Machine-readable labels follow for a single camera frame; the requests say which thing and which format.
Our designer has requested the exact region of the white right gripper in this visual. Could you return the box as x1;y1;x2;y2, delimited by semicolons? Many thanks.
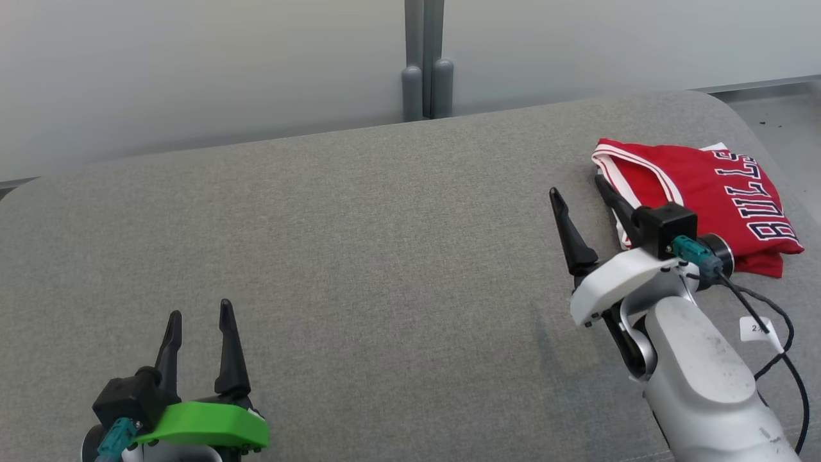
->
550;175;681;327

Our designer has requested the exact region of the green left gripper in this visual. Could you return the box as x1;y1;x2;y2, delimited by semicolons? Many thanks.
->
135;299;270;450

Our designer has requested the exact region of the red white jersey shirt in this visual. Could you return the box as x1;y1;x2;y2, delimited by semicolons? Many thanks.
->
591;138;806;264

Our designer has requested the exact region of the black cable teal plug right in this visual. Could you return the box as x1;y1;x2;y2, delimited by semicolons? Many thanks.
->
672;235;810;453

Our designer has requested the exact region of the black cable teal plug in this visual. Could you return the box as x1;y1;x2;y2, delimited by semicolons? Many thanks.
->
672;235;810;453
96;417;140;462

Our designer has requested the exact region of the black cable teal plug left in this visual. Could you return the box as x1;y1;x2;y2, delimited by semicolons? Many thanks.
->
96;417;140;462

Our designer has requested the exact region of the small white cable label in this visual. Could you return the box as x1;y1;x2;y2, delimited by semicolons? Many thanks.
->
739;316;784;354

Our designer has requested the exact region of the grey partition post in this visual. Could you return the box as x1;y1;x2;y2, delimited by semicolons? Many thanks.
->
423;0;455;120
402;0;425;123

